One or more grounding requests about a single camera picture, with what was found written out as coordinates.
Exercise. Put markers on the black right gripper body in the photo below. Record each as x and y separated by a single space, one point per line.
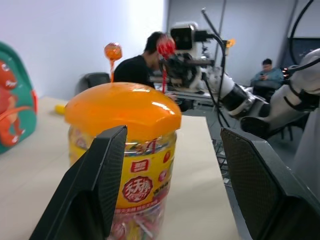
183 68

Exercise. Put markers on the small yellow object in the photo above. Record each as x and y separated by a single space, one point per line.
60 109

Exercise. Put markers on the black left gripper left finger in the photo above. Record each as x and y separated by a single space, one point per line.
82 190

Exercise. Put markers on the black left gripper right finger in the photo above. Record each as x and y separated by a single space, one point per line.
270 195

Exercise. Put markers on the green dinosaur backpack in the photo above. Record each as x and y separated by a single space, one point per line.
15 100

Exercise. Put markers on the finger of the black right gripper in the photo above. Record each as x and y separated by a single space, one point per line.
165 65

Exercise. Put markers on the person in black shirt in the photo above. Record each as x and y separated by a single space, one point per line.
132 68

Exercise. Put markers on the seated person in teal hoodie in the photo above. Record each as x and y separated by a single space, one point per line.
268 75

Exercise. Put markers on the lollipop jar with orange lid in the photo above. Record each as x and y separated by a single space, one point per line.
120 107

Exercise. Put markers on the orange wrapped lollipop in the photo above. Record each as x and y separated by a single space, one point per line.
113 51

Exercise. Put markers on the red lollipop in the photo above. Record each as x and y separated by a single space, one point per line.
165 46

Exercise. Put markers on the black office chair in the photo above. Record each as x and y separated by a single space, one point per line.
93 81

